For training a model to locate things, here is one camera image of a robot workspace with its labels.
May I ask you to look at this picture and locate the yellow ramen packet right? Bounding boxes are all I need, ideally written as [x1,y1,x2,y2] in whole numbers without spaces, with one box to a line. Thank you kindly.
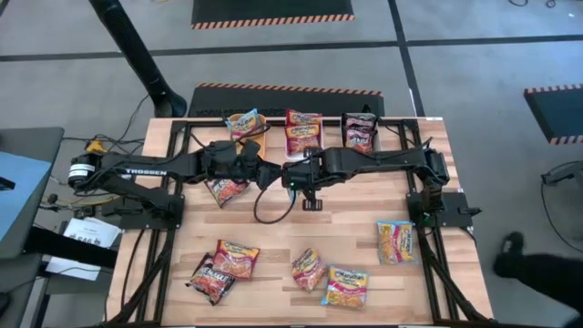
[376,220,418,266]

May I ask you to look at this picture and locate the blue panel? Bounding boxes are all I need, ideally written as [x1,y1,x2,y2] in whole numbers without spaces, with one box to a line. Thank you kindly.
[0,151,53,242]

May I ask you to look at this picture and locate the person's leg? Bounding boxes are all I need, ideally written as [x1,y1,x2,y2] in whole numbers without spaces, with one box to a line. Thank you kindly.
[509,252,583,320]

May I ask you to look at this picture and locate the blue Maruchan ramen pack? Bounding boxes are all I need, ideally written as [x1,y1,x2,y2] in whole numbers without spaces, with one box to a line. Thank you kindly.
[226,108,261,142]
[321,265,370,311]

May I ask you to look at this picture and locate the black mat orange striped edge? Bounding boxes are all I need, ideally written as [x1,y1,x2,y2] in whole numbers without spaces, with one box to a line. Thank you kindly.
[189,82,386,118]
[190,0,355,31]
[523,84,583,146]

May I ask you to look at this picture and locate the person's shoe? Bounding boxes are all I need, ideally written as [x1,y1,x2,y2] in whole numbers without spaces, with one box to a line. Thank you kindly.
[493,231,527,279]

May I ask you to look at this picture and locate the white printed papers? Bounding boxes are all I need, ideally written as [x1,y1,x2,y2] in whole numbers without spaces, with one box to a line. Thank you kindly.
[45,217,123,282]

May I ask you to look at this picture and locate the grey chair base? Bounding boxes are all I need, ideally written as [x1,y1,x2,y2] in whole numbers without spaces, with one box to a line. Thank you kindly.
[540,159,583,188]

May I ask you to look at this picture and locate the red Maruchan Roast Beef pack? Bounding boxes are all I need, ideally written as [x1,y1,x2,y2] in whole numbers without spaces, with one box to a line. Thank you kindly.
[285,125,322,156]
[285,108,323,128]
[211,239,261,281]
[291,248,328,292]

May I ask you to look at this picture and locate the white plastic bin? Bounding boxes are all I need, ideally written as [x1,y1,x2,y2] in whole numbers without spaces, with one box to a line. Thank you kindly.
[282,111,325,161]

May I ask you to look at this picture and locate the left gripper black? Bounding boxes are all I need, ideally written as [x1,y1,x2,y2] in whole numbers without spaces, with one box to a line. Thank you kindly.
[199,138,283,191]

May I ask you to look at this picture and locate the black Maruchan Fire Noodle pack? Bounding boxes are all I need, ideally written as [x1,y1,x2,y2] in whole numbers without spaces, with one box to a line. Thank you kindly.
[344,128,378,154]
[185,252,237,306]
[203,177,251,209]
[343,112,379,131]

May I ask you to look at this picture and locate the grey desk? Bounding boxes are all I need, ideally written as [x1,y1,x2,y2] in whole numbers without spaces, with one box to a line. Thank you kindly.
[0,127,65,261]

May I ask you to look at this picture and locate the black cylindrical pole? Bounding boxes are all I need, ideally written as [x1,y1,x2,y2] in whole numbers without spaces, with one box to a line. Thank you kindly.
[87,0,189,118]

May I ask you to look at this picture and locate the yellow plastic bin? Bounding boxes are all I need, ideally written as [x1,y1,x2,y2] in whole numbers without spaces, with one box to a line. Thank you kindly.
[226,112,268,160]

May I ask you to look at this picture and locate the black desk foot beam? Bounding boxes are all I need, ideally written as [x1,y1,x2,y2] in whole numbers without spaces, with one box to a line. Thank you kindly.
[22,226,119,270]

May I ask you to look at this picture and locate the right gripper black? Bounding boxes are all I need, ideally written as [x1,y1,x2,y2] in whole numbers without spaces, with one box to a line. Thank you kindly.
[281,152,329,211]

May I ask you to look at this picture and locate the grey plastic bin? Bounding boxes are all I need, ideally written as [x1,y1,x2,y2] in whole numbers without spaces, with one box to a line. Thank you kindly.
[340,112,382,156]

